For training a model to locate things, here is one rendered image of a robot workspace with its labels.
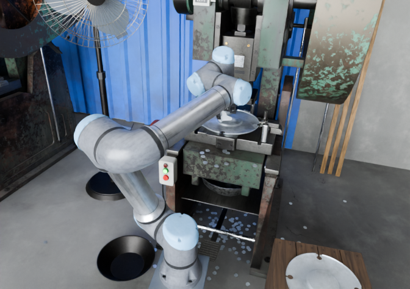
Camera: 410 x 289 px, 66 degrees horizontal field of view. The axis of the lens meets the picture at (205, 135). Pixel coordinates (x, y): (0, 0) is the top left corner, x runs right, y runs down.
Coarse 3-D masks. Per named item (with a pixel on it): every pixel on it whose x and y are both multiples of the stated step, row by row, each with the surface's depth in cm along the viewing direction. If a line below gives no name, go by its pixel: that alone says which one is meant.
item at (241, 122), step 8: (240, 112) 162; (216, 120) 152; (232, 120) 152; (240, 120) 152; (248, 120) 154; (256, 120) 154; (208, 128) 143; (216, 128) 145; (224, 128) 145; (232, 128) 145; (240, 128) 146; (248, 128) 146; (256, 128) 146
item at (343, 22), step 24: (336, 0) 94; (360, 0) 92; (312, 24) 98; (336, 24) 96; (360, 24) 95; (312, 48) 103; (336, 48) 101; (360, 48) 98; (312, 72) 110; (336, 72) 107; (312, 96) 125; (336, 96) 119
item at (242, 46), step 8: (232, 32) 144; (240, 32) 141; (248, 32) 142; (224, 40) 141; (232, 40) 139; (240, 40) 138; (248, 40) 138; (232, 48) 141; (240, 48) 140; (248, 48) 139; (240, 56) 141; (248, 56) 140; (240, 64) 143; (248, 64) 142; (240, 72) 145; (248, 72) 144; (248, 80) 145
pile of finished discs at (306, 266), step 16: (304, 256) 135; (320, 256) 135; (288, 272) 128; (304, 272) 128; (320, 272) 128; (336, 272) 129; (304, 288) 121; (320, 288) 121; (336, 288) 121; (352, 288) 122
